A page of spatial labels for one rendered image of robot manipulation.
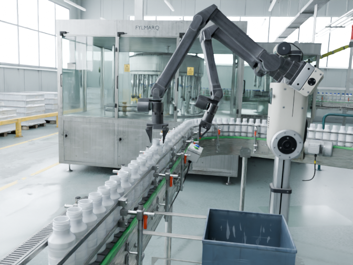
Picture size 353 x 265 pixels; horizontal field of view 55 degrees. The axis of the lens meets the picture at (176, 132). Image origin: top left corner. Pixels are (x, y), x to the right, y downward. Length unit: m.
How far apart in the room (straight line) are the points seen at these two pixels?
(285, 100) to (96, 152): 4.05
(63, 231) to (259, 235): 0.94
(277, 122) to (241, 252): 0.79
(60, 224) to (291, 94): 1.30
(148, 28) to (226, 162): 2.24
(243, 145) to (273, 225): 1.81
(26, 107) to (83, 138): 5.14
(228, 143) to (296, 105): 1.54
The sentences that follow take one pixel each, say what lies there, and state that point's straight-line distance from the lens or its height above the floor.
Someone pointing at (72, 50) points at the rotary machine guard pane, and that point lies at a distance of 5.53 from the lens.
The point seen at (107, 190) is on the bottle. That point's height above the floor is 1.16.
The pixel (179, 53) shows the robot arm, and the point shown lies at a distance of 1.65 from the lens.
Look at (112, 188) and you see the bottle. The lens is 1.08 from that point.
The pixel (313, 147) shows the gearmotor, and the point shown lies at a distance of 3.01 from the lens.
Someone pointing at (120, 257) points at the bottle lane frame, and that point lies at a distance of 1.12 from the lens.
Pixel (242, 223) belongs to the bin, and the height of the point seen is 0.90.
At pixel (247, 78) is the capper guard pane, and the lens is 6.85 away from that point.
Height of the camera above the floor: 1.48
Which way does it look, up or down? 8 degrees down
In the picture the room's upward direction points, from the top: 2 degrees clockwise
